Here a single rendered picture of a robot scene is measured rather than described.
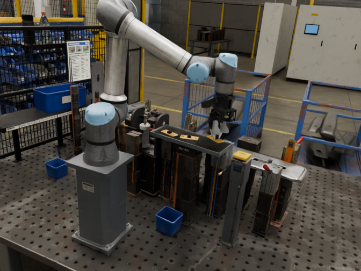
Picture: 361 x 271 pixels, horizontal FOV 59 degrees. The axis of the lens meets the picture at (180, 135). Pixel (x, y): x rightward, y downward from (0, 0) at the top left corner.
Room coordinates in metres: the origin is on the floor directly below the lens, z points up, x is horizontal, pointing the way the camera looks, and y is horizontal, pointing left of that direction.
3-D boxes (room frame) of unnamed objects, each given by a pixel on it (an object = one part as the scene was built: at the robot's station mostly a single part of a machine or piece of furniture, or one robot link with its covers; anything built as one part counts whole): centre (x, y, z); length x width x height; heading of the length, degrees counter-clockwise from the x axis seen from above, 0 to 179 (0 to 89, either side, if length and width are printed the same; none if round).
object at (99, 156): (1.22, 0.33, 1.15); 0.15 x 0.15 x 0.10
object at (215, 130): (1.27, -0.15, 1.24); 0.06 x 0.03 x 0.09; 35
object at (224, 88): (1.29, -0.17, 1.43); 0.08 x 0.08 x 0.05
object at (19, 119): (2.07, 0.85, 1.02); 0.90 x 0.22 x 0.03; 149
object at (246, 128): (4.08, -0.60, 0.47); 1.20 x 0.80 x 0.95; 156
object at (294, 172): (1.77, -0.04, 1.00); 1.38 x 0.22 x 0.02; 59
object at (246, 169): (1.24, -0.27, 0.92); 0.08 x 0.08 x 0.44; 59
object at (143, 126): (1.65, 0.17, 0.94); 0.18 x 0.13 x 0.49; 59
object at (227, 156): (1.47, -0.22, 0.90); 0.13 x 0.10 x 0.41; 149
